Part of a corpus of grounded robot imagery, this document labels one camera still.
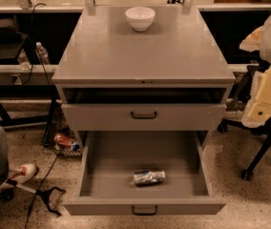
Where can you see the closed grey upper drawer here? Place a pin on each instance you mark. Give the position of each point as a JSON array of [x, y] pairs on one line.
[[143, 117]]

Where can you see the black table leg frame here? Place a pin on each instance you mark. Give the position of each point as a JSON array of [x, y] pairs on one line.
[[27, 92]]

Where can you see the clear plastic water bottle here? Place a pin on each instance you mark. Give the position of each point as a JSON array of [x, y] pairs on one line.
[[42, 54]]

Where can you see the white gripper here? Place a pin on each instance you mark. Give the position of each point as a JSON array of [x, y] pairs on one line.
[[259, 109]]

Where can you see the grey drawer cabinet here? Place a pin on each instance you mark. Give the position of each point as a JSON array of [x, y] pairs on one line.
[[175, 61]]

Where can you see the black office chair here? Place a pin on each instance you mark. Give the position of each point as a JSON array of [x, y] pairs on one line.
[[247, 174]]

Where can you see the open grey lower drawer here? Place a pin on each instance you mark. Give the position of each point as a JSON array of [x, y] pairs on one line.
[[110, 160]]

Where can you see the black reacher grabber tool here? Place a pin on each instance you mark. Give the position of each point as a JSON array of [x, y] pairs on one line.
[[45, 195]]

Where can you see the white ceramic bowl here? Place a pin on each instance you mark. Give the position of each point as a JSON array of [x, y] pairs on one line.
[[140, 18]]

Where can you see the orange snack bag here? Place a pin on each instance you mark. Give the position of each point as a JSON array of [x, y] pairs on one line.
[[65, 142]]

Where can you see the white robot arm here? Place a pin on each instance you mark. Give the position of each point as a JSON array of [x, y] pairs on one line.
[[265, 48]]

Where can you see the white red sneaker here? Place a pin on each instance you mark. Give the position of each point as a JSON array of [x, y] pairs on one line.
[[19, 174]]

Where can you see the silver blue redbull can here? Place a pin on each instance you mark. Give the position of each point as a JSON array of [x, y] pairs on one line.
[[143, 178]]

